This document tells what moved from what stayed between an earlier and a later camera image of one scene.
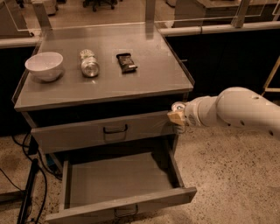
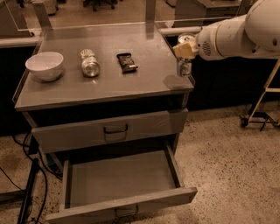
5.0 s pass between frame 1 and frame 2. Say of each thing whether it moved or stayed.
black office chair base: stayed
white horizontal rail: stayed
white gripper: moved
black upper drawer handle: stayed
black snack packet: stayed
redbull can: moved
